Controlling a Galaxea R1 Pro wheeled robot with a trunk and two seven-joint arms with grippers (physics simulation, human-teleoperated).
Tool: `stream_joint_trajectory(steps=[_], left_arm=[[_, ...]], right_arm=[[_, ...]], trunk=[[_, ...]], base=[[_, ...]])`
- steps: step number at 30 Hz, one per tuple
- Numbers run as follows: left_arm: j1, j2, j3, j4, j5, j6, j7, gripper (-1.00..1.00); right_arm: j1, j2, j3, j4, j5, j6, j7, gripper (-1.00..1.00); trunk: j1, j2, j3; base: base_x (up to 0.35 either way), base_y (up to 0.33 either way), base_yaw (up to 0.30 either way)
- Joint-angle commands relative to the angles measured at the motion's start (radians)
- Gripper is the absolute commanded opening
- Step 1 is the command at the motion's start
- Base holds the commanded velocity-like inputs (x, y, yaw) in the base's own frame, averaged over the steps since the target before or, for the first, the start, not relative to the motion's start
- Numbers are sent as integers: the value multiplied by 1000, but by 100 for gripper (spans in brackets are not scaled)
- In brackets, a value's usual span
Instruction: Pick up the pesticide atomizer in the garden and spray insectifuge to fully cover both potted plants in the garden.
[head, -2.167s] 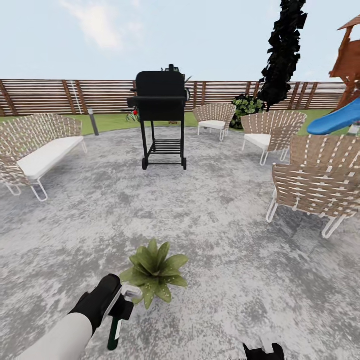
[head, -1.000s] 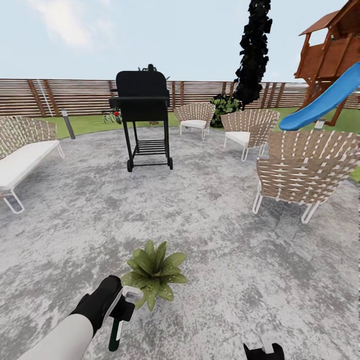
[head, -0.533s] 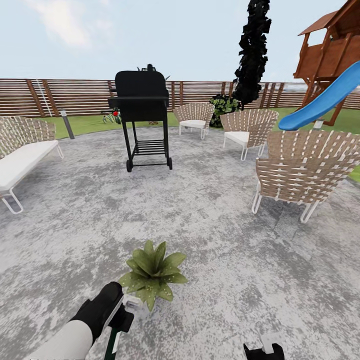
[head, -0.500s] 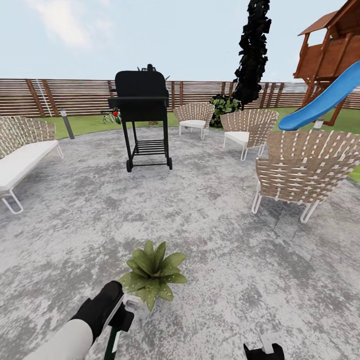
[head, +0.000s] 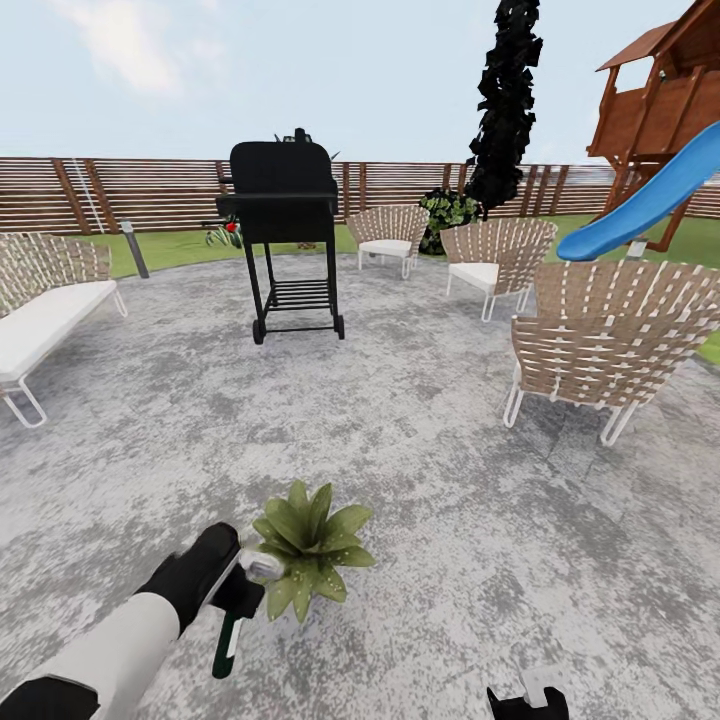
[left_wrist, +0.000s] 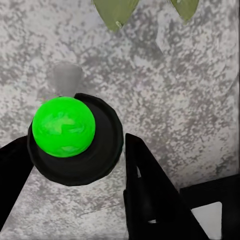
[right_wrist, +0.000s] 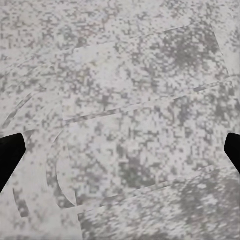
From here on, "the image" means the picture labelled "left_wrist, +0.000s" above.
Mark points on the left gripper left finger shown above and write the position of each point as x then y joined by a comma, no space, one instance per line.
15,167

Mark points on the insectifuge atomizer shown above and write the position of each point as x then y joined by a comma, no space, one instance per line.
74,139

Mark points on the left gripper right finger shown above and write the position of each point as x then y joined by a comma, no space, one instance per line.
174,219

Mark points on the pot plant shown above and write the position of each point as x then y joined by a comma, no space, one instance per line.
115,13

